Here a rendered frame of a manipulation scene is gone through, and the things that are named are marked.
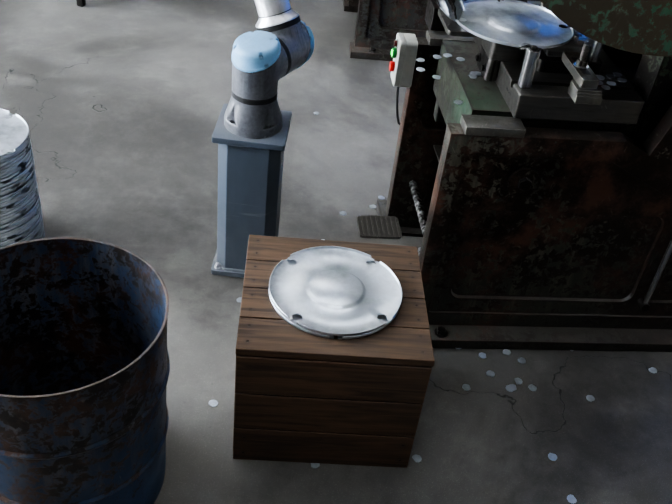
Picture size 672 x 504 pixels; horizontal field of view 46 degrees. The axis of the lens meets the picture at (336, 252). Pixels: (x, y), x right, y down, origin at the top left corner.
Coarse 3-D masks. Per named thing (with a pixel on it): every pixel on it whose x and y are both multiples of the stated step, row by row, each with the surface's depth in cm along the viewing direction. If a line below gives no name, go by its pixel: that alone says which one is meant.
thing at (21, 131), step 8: (0, 112) 219; (8, 112) 219; (0, 120) 216; (8, 120) 216; (16, 120) 217; (24, 120) 216; (0, 128) 213; (8, 128) 213; (16, 128) 214; (24, 128) 214; (0, 136) 210; (8, 136) 210; (16, 136) 211; (24, 136) 211; (0, 144) 207; (8, 144) 207; (16, 144) 208; (0, 152) 204
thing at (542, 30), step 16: (480, 0) 202; (496, 0) 203; (512, 0) 204; (464, 16) 193; (480, 16) 194; (496, 16) 193; (512, 16) 194; (528, 16) 195; (544, 16) 198; (480, 32) 186; (496, 32) 187; (512, 32) 187; (528, 32) 188; (544, 32) 190; (560, 32) 191; (544, 48) 182
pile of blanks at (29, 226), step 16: (0, 160) 203; (16, 160) 207; (32, 160) 216; (0, 176) 205; (16, 176) 209; (32, 176) 218; (0, 192) 207; (16, 192) 211; (32, 192) 219; (0, 208) 211; (16, 208) 214; (32, 208) 220; (0, 224) 213; (16, 224) 216; (32, 224) 222; (0, 240) 215; (16, 240) 219
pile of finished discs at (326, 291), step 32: (320, 256) 182; (352, 256) 183; (288, 288) 172; (320, 288) 172; (352, 288) 173; (384, 288) 175; (288, 320) 165; (320, 320) 165; (352, 320) 166; (384, 320) 168
